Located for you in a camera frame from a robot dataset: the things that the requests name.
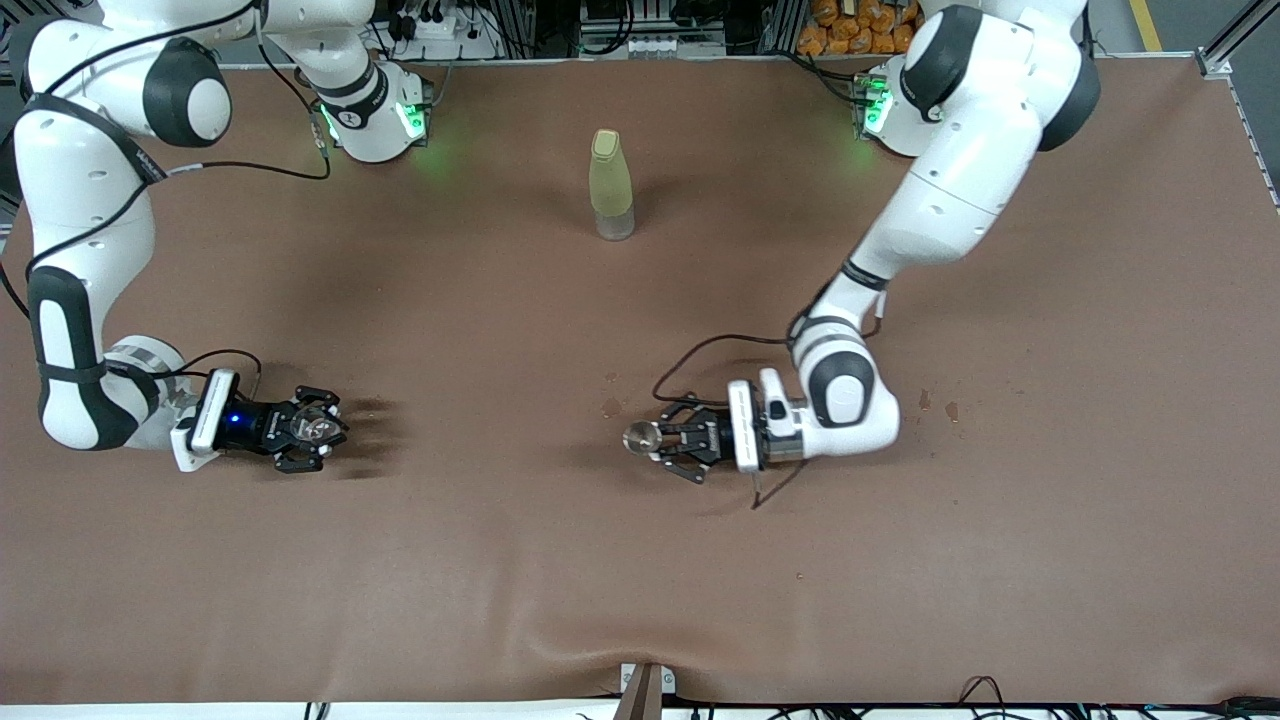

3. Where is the brown table mat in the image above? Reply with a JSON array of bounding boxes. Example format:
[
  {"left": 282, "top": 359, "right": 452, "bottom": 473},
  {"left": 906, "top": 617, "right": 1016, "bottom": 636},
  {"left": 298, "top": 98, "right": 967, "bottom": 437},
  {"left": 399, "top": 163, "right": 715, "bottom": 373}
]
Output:
[{"left": 0, "top": 55, "right": 1280, "bottom": 706}]

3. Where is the green bottle with clear base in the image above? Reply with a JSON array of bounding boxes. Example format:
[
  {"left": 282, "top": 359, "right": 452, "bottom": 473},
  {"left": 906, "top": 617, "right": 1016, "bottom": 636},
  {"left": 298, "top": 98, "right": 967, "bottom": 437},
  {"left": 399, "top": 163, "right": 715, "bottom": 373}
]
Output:
[{"left": 588, "top": 128, "right": 636, "bottom": 242}]

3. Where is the white power strip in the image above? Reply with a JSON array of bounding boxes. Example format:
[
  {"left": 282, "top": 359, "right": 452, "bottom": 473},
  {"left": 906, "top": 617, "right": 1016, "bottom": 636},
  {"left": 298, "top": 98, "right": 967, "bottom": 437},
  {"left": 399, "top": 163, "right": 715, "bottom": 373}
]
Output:
[{"left": 385, "top": 5, "right": 471, "bottom": 43}]

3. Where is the black electronics box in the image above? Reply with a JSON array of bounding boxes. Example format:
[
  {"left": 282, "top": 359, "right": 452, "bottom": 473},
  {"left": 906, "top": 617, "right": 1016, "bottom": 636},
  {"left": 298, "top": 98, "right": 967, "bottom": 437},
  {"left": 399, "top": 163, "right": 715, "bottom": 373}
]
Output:
[{"left": 580, "top": 0, "right": 726, "bottom": 46}]

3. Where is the orange packets pile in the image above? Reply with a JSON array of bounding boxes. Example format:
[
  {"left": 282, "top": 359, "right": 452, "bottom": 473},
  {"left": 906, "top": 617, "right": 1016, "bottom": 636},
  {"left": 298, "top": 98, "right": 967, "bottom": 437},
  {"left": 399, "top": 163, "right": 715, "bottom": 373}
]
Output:
[{"left": 797, "top": 0, "right": 916, "bottom": 56}]

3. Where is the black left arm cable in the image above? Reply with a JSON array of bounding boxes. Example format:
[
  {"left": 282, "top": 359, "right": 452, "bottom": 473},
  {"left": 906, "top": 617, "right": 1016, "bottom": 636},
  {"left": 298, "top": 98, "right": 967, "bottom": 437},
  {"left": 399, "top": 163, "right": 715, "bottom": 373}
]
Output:
[{"left": 653, "top": 288, "right": 886, "bottom": 511}]

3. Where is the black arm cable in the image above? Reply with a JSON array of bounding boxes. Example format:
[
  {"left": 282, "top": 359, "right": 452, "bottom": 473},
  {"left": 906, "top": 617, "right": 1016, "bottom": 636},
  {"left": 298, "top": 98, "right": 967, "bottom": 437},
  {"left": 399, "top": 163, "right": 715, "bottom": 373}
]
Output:
[
  {"left": 0, "top": 0, "right": 333, "bottom": 401},
  {"left": 653, "top": 288, "right": 886, "bottom": 511}
]

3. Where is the metal mount bracket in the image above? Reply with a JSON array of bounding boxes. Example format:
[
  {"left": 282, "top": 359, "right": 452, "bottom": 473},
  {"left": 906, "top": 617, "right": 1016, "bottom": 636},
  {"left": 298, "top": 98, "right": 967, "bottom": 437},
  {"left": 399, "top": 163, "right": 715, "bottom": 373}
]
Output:
[{"left": 615, "top": 662, "right": 677, "bottom": 720}]

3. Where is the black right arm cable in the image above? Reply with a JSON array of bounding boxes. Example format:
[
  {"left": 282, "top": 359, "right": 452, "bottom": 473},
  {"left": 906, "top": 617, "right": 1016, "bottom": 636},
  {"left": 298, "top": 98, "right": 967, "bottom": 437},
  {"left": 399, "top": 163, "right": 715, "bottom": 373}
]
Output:
[{"left": 0, "top": 0, "right": 333, "bottom": 401}]

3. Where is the aluminium frame post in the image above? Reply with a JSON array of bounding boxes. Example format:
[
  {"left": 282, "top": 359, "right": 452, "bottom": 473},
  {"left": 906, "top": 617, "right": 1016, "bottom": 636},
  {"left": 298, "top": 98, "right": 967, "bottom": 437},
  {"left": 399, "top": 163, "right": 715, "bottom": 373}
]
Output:
[{"left": 1197, "top": 0, "right": 1280, "bottom": 81}]

